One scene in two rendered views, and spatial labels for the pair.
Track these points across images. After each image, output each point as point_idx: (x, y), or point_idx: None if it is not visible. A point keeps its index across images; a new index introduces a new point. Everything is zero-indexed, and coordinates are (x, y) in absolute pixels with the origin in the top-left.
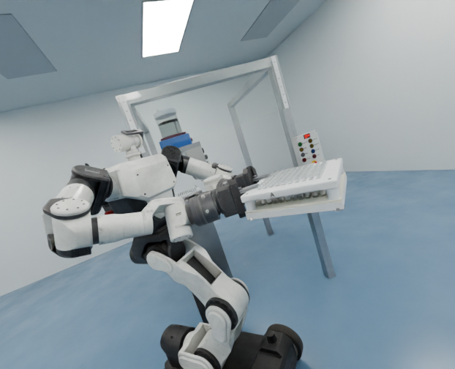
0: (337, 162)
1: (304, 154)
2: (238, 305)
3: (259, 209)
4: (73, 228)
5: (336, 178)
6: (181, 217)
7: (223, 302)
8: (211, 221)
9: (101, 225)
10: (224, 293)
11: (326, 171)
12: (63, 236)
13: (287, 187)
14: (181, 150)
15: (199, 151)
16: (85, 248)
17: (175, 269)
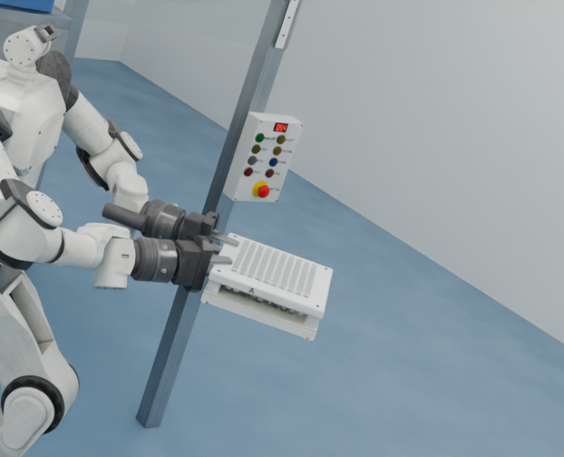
0: (327, 277)
1: (256, 160)
2: (69, 403)
3: (223, 296)
4: (49, 240)
5: (324, 309)
6: (127, 262)
7: (54, 388)
8: (155, 281)
9: (68, 247)
10: (55, 375)
11: (315, 289)
12: (28, 242)
13: (272, 290)
14: (24, 21)
15: (58, 42)
16: (30, 263)
17: None
